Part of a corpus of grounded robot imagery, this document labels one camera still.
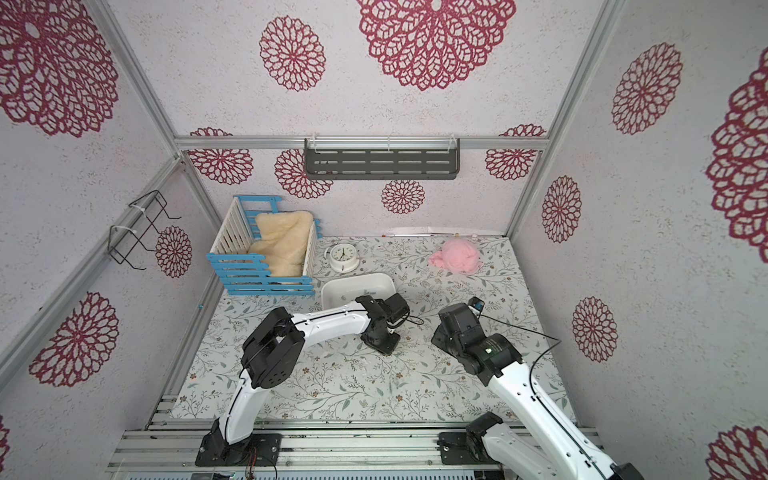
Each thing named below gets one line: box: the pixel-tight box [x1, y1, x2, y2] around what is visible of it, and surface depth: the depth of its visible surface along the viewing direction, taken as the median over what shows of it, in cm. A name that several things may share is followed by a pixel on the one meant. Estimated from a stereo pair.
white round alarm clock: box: [324, 243, 360, 274], surface depth 112 cm
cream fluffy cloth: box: [248, 212, 314, 277], surface depth 112 cm
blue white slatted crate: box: [206, 196, 323, 296], surface depth 109 cm
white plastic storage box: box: [321, 273, 397, 310], surface depth 105 cm
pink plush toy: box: [429, 239, 482, 275], surface depth 108 cm
